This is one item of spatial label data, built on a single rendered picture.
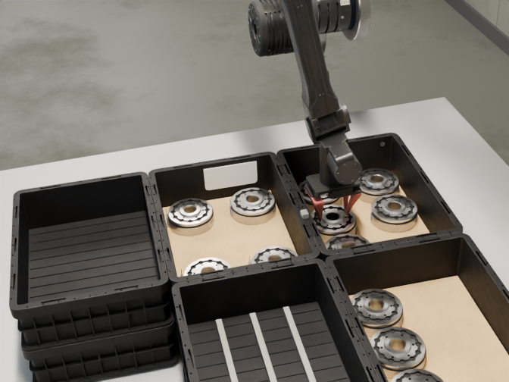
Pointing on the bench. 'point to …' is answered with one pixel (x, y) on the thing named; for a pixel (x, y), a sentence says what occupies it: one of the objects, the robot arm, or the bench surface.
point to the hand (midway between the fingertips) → (332, 213)
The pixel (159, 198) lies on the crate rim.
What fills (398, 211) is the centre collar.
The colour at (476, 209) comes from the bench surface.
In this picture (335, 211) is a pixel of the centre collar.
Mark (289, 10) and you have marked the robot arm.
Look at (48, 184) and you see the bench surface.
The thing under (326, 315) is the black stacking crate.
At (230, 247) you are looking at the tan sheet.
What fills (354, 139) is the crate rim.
